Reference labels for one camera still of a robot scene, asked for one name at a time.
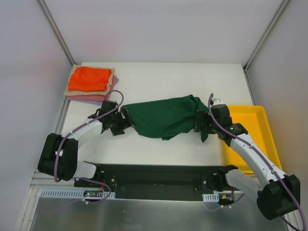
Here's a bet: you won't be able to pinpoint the dark green t shirt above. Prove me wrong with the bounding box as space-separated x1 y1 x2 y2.
121 95 208 141

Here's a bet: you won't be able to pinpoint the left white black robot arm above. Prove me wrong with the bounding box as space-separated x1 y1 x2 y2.
38 111 134 187

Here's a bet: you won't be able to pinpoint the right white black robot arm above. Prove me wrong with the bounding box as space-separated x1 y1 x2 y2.
194 104 301 220

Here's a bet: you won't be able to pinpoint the folded pink t shirt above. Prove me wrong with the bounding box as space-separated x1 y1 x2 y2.
64 90 112 103

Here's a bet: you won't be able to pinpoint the folded beige t shirt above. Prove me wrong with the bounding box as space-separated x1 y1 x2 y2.
65 65 115 95

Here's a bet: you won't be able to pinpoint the yellow plastic tray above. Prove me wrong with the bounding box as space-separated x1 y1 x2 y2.
223 105 282 174

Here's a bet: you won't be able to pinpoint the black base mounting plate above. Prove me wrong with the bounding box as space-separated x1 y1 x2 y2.
74 164 232 201

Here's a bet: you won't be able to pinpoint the folded orange t shirt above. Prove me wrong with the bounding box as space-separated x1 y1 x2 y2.
67 66 113 92

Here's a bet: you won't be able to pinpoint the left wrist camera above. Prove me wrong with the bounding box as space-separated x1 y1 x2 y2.
88 101 119 119

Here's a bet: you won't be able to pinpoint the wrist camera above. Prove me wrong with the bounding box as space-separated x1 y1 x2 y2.
210 99 233 127
88 101 119 119

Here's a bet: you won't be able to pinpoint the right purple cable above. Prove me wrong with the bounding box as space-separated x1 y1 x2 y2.
207 93 304 231

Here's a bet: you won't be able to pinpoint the purple cable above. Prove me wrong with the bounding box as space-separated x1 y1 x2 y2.
207 93 304 231
53 90 125 206

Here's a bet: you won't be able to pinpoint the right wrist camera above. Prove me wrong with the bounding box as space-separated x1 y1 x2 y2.
210 99 233 127

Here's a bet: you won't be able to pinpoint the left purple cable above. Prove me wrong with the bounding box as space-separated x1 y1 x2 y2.
53 90 125 206

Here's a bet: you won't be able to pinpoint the right white cable duct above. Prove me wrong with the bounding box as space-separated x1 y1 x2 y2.
202 193 219 203

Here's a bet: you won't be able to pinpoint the white cable duct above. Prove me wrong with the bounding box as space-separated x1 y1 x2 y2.
40 189 116 200
202 193 219 203

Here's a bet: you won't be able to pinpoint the left white cable duct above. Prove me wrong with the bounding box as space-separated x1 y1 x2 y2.
40 189 116 200

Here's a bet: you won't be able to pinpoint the aluminium front rail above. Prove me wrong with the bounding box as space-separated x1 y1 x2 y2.
30 168 80 189

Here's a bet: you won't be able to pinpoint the left aluminium frame post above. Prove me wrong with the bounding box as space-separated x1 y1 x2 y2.
37 0 76 65

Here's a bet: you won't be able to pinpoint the aluminium frame post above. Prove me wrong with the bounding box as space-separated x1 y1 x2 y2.
37 0 76 65
243 0 292 73

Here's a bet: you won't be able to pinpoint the right aluminium frame post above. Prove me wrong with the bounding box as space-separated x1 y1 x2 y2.
243 0 292 73

